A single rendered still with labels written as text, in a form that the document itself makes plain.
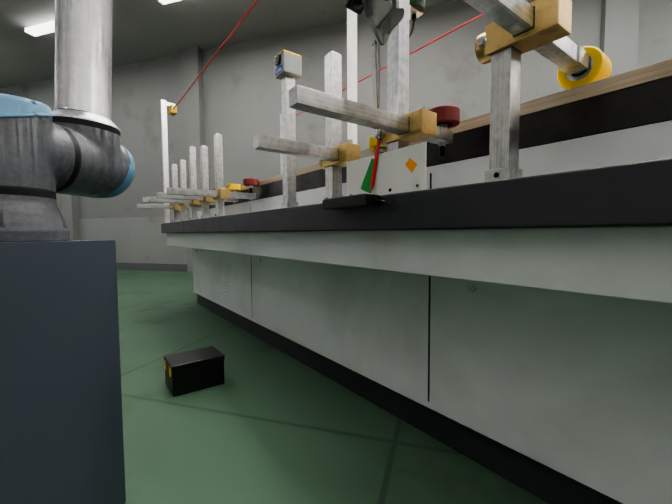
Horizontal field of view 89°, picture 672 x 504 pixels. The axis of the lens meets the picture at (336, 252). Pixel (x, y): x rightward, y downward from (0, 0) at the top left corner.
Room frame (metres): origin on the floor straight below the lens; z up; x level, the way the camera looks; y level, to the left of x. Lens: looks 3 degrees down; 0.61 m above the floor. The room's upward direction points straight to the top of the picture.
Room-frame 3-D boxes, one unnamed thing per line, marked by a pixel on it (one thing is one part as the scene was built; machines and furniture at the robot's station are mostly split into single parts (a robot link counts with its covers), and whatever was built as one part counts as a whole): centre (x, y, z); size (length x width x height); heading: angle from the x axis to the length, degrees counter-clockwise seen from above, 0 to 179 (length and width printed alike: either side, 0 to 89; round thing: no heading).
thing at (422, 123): (0.79, -0.16, 0.85); 0.14 x 0.06 x 0.05; 37
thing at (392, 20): (0.73, -0.12, 1.05); 0.06 x 0.03 x 0.09; 36
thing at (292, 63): (1.22, 0.16, 1.18); 0.07 x 0.07 x 0.08; 37
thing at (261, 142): (0.95, 0.01, 0.83); 0.44 x 0.03 x 0.04; 127
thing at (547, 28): (0.59, -0.31, 0.95); 0.14 x 0.06 x 0.05; 37
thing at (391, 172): (0.82, -0.11, 0.75); 0.26 x 0.01 x 0.10; 37
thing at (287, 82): (1.22, 0.16, 0.93); 0.05 x 0.05 x 0.45; 37
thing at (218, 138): (1.81, 0.61, 0.89); 0.04 x 0.04 x 0.48; 37
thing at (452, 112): (0.85, -0.26, 0.85); 0.08 x 0.08 x 0.11
